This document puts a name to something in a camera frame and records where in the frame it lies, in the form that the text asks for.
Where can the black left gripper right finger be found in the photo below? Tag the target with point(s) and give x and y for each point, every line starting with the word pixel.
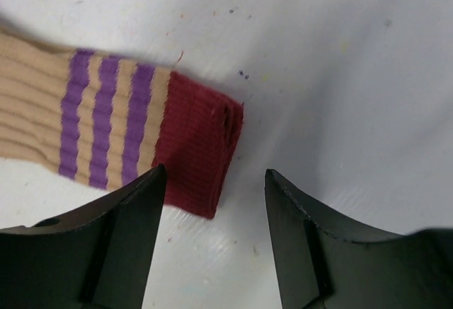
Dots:
pixel 325 259

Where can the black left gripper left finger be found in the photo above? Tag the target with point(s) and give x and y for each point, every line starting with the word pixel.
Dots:
pixel 96 256

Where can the tan maroon purple-striped sock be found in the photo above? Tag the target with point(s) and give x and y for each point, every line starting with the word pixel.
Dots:
pixel 103 120

